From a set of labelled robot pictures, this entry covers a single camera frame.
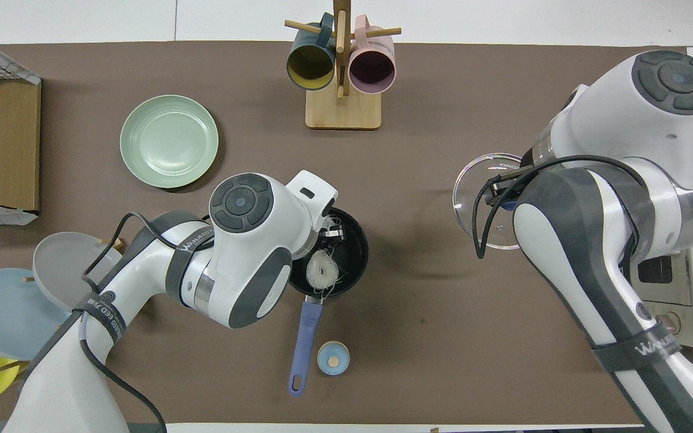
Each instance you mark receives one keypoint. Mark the white vermicelli bundle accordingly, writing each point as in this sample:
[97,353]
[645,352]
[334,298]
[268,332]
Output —
[322,270]

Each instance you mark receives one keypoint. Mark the pink mug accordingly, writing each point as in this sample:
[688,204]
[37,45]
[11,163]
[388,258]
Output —
[372,69]

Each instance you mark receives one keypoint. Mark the teal mug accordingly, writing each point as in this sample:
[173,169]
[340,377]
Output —
[310,63]

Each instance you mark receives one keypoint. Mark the light blue plate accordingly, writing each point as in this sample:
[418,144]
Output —
[3,313]

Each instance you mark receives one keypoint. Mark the grey plate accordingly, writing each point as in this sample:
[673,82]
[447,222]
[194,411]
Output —
[61,264]

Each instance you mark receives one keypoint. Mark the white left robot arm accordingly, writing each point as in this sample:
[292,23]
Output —
[250,240]

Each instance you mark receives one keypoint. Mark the glass lid with blue knob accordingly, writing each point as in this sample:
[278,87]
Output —
[467,198]

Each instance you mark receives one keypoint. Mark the patterned white cloth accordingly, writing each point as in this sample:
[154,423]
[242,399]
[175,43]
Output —
[3,60]

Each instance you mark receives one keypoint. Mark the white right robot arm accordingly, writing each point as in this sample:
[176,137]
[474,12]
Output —
[593,240]

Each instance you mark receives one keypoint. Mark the wooden plate rack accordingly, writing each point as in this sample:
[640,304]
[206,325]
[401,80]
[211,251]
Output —
[112,243]

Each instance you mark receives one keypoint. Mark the wooden mug tree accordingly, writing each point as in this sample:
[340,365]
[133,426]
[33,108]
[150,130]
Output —
[343,111]

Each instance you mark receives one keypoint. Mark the brown table mat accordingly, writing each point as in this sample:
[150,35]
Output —
[443,331]

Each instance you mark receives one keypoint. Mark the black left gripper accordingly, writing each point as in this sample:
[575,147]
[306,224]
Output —
[335,228]

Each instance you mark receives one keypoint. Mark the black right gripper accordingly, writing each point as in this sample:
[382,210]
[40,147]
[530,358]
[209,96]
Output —
[512,186]

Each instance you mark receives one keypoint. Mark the light green plate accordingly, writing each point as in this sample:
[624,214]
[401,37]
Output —
[169,141]

